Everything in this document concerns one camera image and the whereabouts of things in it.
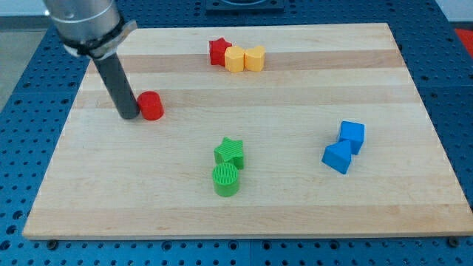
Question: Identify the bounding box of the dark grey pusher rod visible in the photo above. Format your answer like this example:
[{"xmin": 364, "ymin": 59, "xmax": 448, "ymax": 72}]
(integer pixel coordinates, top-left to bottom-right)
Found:
[{"xmin": 93, "ymin": 53, "xmax": 140, "ymax": 120}]

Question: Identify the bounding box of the red cylinder block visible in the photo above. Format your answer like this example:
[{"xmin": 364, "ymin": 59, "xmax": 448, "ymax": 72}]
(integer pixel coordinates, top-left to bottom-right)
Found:
[{"xmin": 137, "ymin": 91, "xmax": 164, "ymax": 120}]

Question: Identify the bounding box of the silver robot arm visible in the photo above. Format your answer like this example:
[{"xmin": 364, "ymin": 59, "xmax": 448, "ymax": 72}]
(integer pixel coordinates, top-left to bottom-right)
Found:
[{"xmin": 44, "ymin": 0, "xmax": 140, "ymax": 120}]

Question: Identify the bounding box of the red star block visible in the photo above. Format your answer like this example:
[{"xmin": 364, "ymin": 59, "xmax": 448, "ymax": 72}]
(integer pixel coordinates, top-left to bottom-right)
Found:
[{"xmin": 208, "ymin": 38, "xmax": 232, "ymax": 67}]

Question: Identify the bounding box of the green star block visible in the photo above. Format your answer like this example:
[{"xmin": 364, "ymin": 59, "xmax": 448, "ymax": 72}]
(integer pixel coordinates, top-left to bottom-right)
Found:
[{"xmin": 214, "ymin": 137, "xmax": 245, "ymax": 170}]

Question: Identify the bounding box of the yellow hexagon block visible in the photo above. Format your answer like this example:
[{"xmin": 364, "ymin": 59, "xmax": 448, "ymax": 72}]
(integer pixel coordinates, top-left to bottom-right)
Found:
[{"xmin": 225, "ymin": 46, "xmax": 245, "ymax": 73}]

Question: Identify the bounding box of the yellow heart block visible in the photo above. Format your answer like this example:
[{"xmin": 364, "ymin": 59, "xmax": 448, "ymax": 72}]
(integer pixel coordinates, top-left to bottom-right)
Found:
[{"xmin": 244, "ymin": 46, "xmax": 265, "ymax": 72}]

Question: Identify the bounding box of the green cylinder block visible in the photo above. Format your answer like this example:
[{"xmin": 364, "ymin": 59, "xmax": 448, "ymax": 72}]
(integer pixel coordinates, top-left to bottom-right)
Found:
[{"xmin": 212, "ymin": 163, "xmax": 239, "ymax": 197}]

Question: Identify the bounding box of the wooden board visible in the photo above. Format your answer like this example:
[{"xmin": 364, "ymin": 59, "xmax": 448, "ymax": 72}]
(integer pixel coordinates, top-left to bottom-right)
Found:
[{"xmin": 23, "ymin": 23, "xmax": 472, "ymax": 240}]

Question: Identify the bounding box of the blue triangle block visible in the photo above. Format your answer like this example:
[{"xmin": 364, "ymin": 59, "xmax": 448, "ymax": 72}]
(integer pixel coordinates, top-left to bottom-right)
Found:
[{"xmin": 321, "ymin": 140, "xmax": 352, "ymax": 174}]

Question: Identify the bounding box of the blue cube block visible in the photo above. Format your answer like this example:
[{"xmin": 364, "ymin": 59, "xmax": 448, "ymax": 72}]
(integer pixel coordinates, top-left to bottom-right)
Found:
[{"xmin": 338, "ymin": 120, "xmax": 365, "ymax": 155}]

